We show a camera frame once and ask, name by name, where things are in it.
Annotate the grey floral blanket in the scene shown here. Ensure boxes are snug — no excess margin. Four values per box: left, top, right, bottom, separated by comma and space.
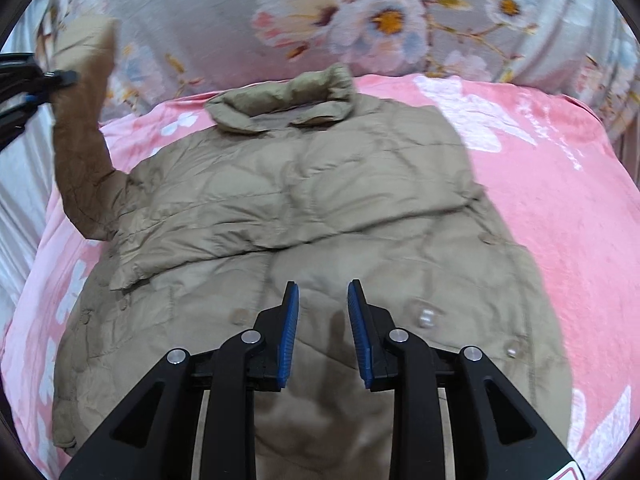
30, 0, 640, 146

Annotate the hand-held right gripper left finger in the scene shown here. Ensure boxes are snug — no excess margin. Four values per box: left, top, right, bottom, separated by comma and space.
60, 281, 300, 480

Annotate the pink printed blanket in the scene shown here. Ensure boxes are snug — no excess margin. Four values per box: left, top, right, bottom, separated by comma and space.
0, 72, 637, 480

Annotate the white cloth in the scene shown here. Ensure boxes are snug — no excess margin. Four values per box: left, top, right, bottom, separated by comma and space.
0, 25, 57, 341

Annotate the tan quilted jacket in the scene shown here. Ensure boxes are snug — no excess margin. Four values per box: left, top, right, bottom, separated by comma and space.
50, 12, 573, 480

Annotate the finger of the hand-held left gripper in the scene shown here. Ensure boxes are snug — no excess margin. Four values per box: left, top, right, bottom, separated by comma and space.
0, 92, 40, 153
0, 52, 81, 95

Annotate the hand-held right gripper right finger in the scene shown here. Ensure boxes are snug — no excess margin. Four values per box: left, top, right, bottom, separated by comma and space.
348, 280, 586, 480

